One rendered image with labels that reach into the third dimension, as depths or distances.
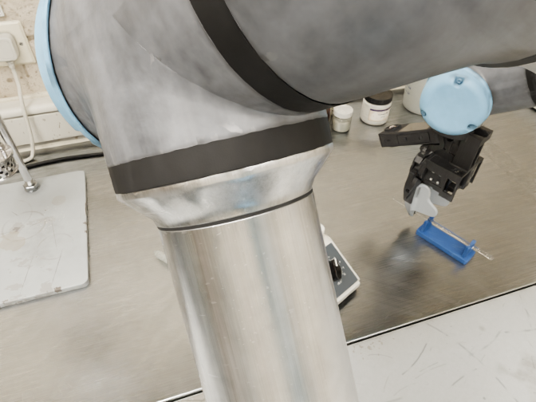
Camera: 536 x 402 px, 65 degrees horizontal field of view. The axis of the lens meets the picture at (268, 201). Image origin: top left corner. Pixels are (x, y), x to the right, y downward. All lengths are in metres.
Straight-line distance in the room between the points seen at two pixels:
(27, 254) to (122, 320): 0.22
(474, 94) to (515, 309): 0.40
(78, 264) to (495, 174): 0.85
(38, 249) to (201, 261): 0.65
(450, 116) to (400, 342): 0.34
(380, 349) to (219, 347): 0.47
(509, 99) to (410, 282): 0.35
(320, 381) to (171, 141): 0.13
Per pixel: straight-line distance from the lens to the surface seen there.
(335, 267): 0.65
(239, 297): 0.20
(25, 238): 0.86
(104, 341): 0.69
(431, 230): 0.82
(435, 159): 0.71
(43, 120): 1.04
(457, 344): 0.71
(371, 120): 1.07
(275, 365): 0.21
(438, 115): 0.52
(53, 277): 0.78
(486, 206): 0.93
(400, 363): 0.67
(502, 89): 0.52
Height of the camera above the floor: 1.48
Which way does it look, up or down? 44 degrees down
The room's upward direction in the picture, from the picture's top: 1 degrees clockwise
